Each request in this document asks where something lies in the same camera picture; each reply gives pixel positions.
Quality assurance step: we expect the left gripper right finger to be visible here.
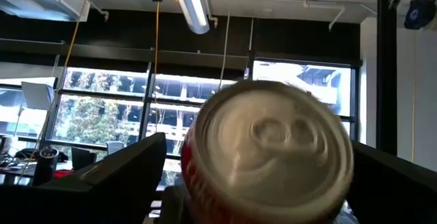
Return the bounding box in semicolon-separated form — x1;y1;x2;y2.
346;141;437;224

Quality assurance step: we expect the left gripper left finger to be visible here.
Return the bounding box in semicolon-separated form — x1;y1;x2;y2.
0;132;168;224

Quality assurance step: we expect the red soda can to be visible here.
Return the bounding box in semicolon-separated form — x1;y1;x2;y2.
180;79;355;224

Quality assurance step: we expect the black chair back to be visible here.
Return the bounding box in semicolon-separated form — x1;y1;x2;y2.
70;147;98;171

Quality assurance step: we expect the dark cylindrical container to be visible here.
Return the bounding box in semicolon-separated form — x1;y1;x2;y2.
32;147;60;186

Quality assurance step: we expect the grey office chair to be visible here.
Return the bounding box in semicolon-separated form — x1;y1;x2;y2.
105;141;126;156

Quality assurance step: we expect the large glass window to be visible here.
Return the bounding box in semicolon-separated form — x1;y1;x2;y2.
0;58;359;191

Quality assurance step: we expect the grey tilted panel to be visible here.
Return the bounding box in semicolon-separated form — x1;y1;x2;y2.
20;81;55;111

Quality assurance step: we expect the white ceiling pipe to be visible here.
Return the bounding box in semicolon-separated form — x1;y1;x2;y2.
302;0;346;33

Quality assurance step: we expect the long ceiling light fixture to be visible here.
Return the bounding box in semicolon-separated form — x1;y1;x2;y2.
167;0;211;36

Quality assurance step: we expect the black vertical post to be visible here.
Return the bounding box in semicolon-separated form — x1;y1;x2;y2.
376;0;399;156

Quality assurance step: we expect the yellow hanging cable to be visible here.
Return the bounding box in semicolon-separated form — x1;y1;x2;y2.
18;0;95;182
152;0;179;124

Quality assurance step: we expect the dark hanging camera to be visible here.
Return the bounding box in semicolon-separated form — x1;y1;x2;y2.
404;0;437;31

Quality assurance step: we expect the white hanging cord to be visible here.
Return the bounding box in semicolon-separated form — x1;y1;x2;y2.
217;10;231;92

